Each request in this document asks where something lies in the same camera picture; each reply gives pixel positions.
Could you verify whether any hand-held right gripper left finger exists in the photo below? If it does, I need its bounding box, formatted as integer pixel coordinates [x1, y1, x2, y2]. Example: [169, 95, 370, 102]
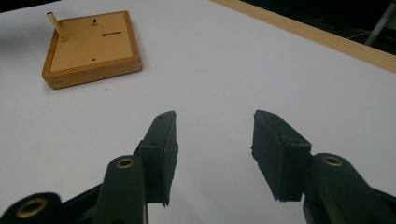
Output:
[134, 110, 179, 208]

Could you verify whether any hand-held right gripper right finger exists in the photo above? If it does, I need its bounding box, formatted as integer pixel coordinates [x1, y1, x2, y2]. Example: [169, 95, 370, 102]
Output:
[250, 109, 313, 203]

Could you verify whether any wooden photo frame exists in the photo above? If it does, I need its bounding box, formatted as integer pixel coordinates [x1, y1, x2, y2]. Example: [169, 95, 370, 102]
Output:
[41, 10, 144, 91]

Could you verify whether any white metal stand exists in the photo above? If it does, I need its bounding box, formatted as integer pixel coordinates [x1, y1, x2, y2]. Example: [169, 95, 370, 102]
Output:
[363, 0, 396, 47]

